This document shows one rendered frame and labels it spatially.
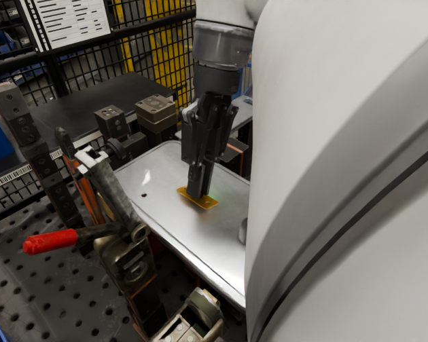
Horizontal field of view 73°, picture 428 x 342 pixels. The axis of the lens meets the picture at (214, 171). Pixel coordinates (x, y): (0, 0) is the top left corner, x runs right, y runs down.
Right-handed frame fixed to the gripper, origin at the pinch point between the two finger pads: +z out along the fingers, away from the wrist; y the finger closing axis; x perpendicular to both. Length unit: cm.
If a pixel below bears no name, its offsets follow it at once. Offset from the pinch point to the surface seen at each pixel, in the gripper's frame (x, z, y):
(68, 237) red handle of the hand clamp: -1.3, 0.8, -25.0
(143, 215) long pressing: 4.8, 7.6, -8.8
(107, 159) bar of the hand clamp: -2.0, -9.1, -20.4
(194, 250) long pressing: -7.3, 8.4, -7.3
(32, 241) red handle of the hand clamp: -1.0, -0.4, -28.9
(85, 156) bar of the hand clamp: -1.0, -9.5, -22.5
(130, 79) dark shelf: 48, -8, 18
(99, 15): 53, -24, 10
